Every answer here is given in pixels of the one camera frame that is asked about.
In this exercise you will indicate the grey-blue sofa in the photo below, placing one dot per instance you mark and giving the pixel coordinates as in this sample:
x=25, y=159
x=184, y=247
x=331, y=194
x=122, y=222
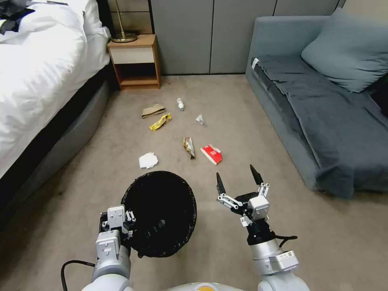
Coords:
x=282, y=39

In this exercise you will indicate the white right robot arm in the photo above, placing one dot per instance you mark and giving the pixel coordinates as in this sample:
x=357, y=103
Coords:
x=269, y=257

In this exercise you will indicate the dark grey bed base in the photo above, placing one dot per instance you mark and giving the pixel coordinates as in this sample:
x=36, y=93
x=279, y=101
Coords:
x=60, y=142

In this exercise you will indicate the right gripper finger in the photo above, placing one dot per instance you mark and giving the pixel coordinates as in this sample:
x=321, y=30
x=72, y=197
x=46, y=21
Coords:
x=256, y=175
x=221, y=185

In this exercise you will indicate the grey-blue cushion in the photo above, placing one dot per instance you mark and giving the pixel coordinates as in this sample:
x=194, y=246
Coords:
x=345, y=51

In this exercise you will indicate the wooden nightstand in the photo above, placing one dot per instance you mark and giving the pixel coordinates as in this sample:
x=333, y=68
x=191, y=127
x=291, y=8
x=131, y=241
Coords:
x=133, y=54

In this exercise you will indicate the grey wardrobe doors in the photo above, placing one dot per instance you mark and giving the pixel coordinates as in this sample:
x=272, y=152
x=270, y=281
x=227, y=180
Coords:
x=212, y=36

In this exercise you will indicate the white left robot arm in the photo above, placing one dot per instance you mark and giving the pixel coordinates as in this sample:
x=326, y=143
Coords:
x=110, y=266

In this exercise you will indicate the red and white box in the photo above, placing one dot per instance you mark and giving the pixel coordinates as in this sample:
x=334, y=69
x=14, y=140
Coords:
x=212, y=154

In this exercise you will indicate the black mesh trash bin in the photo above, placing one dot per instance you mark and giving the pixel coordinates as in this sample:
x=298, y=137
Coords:
x=163, y=206

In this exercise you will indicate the brown snack wrapper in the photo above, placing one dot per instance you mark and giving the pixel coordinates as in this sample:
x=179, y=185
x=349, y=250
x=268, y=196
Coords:
x=189, y=147

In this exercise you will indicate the yellow snack wrapper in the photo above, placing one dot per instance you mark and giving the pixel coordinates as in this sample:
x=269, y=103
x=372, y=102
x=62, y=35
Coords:
x=160, y=122

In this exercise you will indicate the white sofa tag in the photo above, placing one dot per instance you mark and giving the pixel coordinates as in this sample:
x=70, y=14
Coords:
x=255, y=63

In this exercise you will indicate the white bed duvet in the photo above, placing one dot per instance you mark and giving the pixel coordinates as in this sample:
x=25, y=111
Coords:
x=42, y=75

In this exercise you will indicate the small white bottle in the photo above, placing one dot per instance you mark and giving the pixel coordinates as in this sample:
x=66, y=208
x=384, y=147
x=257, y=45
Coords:
x=180, y=105

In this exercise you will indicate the white robot front shell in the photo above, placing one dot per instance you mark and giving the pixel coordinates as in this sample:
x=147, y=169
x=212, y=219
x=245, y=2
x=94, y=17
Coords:
x=194, y=286

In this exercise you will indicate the black crumpled cloth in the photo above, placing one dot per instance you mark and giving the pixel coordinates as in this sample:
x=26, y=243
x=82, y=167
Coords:
x=12, y=13

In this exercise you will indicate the brass lamp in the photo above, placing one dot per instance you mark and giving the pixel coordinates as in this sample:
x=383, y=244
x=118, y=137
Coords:
x=124, y=37

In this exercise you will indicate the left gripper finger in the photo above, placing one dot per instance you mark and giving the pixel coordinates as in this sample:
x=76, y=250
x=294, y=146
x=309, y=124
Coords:
x=130, y=215
x=104, y=223

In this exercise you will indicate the crumpled clear plastic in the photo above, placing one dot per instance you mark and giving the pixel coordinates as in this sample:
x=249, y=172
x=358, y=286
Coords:
x=200, y=119

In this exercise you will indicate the dark grey blanket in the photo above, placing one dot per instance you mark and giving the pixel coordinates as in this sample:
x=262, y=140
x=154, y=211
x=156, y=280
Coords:
x=327, y=121

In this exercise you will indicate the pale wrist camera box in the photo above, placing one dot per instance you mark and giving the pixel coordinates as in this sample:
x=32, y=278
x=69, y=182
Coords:
x=258, y=207
x=116, y=216

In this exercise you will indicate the brown paper bag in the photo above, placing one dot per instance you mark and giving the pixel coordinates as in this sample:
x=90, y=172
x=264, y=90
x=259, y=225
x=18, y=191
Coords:
x=153, y=111

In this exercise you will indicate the crumpled white tissue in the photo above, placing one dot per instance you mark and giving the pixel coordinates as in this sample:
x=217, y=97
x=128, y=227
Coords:
x=148, y=160

